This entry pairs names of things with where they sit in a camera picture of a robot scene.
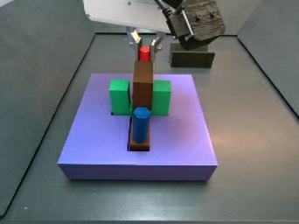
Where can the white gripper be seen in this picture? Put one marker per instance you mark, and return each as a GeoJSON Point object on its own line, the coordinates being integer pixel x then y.
{"type": "Point", "coordinates": [135, 14]}

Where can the black angle bracket holder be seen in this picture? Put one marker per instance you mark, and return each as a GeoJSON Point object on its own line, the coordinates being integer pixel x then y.
{"type": "Point", "coordinates": [197, 57]}

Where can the red hexagonal peg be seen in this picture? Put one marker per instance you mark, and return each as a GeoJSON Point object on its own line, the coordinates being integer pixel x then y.
{"type": "Point", "coordinates": [144, 53]}

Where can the blue hexagonal peg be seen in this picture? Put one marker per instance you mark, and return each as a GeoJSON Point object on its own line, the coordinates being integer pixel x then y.
{"type": "Point", "coordinates": [140, 124]}

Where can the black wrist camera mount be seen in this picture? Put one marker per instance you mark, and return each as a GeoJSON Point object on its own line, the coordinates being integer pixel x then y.
{"type": "Point", "coordinates": [196, 23]}

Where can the purple base board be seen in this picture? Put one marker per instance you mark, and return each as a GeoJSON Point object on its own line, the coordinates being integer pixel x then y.
{"type": "Point", "coordinates": [101, 152]}

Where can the green U-shaped block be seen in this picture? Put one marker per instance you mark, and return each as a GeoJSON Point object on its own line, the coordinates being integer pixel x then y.
{"type": "Point", "coordinates": [121, 101]}

